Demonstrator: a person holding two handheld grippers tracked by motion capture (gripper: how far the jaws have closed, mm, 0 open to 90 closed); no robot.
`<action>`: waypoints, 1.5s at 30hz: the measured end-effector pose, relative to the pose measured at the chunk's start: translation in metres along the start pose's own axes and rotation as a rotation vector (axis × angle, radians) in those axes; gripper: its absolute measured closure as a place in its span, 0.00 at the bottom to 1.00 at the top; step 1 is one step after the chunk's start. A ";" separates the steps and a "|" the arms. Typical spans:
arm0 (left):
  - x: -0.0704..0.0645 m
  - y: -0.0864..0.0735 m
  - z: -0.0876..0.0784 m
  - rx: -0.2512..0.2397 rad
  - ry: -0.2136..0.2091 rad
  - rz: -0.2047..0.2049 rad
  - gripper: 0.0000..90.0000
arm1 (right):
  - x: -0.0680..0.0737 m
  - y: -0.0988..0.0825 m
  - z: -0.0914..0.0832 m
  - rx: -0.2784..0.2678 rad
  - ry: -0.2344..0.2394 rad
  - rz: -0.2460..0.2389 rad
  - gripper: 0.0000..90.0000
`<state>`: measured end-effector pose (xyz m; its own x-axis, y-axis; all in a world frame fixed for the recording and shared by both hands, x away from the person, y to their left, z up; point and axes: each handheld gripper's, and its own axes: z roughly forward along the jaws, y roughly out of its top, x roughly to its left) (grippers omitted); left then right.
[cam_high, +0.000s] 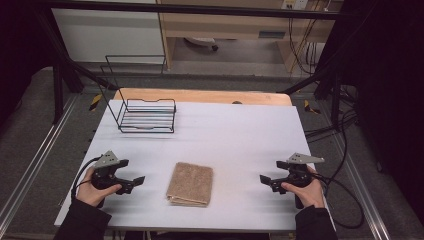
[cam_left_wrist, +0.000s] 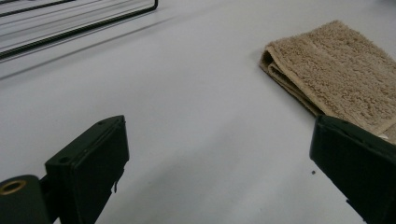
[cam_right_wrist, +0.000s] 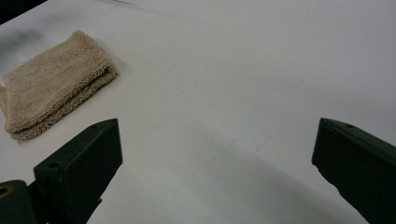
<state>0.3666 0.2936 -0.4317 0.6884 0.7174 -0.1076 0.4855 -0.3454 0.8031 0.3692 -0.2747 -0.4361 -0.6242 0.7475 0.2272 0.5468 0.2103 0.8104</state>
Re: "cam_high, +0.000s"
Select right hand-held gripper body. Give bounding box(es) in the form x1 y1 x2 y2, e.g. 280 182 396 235
282 152 325 188

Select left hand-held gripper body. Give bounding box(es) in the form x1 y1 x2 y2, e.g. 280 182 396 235
91 150 129 192

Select black wire rack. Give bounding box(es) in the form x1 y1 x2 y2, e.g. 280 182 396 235
99 54 178 135

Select brown towel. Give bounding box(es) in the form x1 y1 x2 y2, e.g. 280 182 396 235
165 161 215 208

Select person's right hand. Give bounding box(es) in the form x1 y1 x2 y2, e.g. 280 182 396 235
280 165 326 210

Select person's left hand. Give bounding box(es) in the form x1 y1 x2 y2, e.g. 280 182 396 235
75 166 123 208

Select yellow black tape strip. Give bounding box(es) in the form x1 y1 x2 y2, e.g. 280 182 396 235
88 93 103 112
303 99 322 115

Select wooden board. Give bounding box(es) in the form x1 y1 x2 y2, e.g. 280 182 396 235
113 87 294 107

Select black curtain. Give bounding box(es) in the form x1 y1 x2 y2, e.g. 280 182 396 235
319 0 424 221
0 0 58 128

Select white cabinet panel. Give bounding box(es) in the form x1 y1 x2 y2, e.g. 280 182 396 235
51 8 167 65

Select office chair base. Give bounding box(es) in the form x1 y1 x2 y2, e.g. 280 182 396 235
184 36 220 52

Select white power strip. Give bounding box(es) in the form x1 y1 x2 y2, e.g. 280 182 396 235
281 0 310 11

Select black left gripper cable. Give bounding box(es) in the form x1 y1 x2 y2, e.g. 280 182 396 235
70 155 102 202

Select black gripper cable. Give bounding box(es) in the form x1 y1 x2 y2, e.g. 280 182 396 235
70 155 102 202
313 173 365 231

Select black floor cables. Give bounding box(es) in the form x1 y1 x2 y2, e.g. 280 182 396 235
304 109 360 142

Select aluminium floor rail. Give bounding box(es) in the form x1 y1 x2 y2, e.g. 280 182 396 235
327 133 392 240
0 94 80 228

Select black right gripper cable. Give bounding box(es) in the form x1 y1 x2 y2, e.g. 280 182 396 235
313 173 365 231

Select black frame post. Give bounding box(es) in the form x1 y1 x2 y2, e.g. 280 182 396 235
331 73 343 130

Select black diagonal frame strut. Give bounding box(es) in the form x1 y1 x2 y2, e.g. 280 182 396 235
282 71 338 96
33 9 120 92

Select hanging cables bundle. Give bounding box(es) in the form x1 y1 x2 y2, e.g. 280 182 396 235
287 16 322 75

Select black horizontal frame bar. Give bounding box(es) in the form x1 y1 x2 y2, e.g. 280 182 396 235
43 0 338 21

